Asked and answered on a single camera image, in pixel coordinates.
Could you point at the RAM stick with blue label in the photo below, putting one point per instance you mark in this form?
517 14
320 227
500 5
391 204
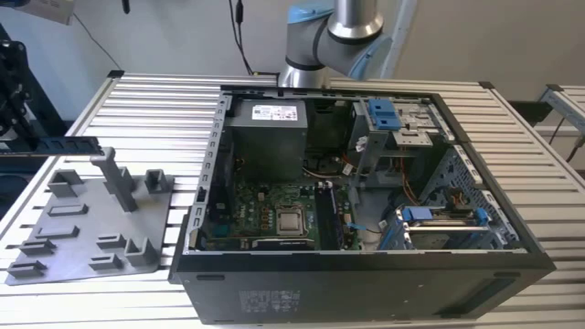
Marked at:
68 145

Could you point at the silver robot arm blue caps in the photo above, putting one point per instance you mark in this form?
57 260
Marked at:
343 41

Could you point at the black table corner cap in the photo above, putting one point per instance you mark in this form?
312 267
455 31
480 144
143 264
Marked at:
115 73
485 85

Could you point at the black hanging object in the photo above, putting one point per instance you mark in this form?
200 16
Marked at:
125 6

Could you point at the grey parts rack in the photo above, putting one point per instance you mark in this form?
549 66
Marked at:
105 233

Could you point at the grey power supply unit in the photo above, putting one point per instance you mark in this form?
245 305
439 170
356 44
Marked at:
267 147

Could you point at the green motherboard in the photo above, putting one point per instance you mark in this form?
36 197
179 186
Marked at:
256 205

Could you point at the CPU socket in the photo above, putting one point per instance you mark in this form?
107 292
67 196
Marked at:
291 209

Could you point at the silver CPU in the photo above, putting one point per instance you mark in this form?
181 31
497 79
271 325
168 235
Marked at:
291 223

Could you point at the black graphics card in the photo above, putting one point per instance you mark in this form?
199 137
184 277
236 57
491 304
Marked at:
283 244

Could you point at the blue drive carrier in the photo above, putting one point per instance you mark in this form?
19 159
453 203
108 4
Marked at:
383 114

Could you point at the grey metal drive cage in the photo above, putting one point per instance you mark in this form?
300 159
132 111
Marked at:
411 137

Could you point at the black open PC case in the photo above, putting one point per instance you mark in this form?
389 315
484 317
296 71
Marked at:
347 291

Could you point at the hard disk in blue carrier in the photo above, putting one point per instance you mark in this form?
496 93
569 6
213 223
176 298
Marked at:
439 226

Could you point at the metal slat side table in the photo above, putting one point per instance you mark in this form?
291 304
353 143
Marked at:
564 113

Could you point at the black desk frame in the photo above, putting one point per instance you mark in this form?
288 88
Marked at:
48 113

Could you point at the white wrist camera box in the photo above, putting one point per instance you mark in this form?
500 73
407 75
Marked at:
49 8

